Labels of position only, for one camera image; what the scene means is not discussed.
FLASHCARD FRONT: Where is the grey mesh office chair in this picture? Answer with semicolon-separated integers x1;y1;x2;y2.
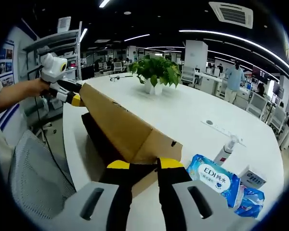
8;129;77;223
24;97;53;143

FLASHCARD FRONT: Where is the ceiling air conditioner vent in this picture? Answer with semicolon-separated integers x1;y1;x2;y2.
208;1;254;29

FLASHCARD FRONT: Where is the ceiling light strip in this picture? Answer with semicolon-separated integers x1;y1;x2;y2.
179;29;289;80

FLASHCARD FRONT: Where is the metal shelf rack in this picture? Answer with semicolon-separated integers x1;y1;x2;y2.
23;16;84;81

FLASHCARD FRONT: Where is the small black white tool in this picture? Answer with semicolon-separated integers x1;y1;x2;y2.
109;75;133;83

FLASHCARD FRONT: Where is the person's left hand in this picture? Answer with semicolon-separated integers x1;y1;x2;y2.
30;78;51;97

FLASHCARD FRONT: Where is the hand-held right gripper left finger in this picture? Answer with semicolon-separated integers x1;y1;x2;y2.
42;160;138;231

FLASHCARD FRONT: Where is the white pump bottle red label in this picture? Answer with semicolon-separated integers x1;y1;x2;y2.
213;135;239;167

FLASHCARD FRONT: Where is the white office chair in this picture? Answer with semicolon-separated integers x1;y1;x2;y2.
269;105;287;132
246;92;268;120
182;65;196;87

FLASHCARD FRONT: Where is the brown cardboard shoe box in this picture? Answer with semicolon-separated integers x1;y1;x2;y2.
79;82;184;198

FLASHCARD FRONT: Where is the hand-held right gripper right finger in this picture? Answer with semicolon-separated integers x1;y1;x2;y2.
156;157;257;231

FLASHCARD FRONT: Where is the green plant in white pot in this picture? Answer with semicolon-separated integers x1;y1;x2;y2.
128;54;183;95

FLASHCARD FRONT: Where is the wall display screen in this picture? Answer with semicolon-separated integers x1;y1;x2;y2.
251;66;268;85

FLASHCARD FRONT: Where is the black cable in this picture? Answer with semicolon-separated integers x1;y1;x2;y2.
35;96;76;192

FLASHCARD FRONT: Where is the blue tissue soft pack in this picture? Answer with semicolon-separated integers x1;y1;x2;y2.
233;185;265;219

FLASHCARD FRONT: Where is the table cable tray cover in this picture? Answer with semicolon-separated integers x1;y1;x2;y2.
201;119;247;147

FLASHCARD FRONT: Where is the blue wet wipes soft pack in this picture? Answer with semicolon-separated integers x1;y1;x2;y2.
185;154;241;209

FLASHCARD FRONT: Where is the small white carton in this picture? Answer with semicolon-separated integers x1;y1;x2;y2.
240;169;267;190

